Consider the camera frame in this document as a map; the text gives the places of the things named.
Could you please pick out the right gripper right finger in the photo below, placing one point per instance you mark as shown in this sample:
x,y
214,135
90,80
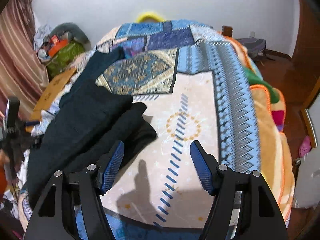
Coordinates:
x,y
259,216

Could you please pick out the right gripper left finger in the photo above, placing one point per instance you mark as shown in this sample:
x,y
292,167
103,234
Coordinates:
x,y
54,216

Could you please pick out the black pants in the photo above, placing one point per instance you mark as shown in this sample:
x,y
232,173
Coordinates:
x,y
86,127

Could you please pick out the orange fleece blanket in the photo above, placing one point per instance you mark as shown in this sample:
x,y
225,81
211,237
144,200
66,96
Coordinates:
x,y
270,109

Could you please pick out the pink satin curtain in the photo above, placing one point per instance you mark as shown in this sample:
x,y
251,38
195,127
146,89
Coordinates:
x,y
22,73

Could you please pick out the wooden lap desk board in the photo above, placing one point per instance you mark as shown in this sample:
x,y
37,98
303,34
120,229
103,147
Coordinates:
x,y
45,101

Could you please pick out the green patterned bag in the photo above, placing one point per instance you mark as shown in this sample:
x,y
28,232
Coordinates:
x,y
63,58

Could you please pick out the orange red box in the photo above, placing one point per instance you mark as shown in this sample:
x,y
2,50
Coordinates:
x,y
57,45

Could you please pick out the dark teal folded garment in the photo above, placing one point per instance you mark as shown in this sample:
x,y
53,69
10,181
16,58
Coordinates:
x,y
96,65

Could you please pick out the grey neck pillow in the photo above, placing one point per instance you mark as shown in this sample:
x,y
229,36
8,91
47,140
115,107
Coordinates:
x,y
71,32

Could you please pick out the brown wooden door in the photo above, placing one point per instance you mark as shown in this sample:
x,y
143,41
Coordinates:
x,y
310,112

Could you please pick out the patterned blue patchwork bedsheet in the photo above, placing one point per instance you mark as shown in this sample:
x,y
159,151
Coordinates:
x,y
194,88

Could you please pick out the yellow hoop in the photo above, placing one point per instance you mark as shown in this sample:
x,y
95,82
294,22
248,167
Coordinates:
x,y
149,16

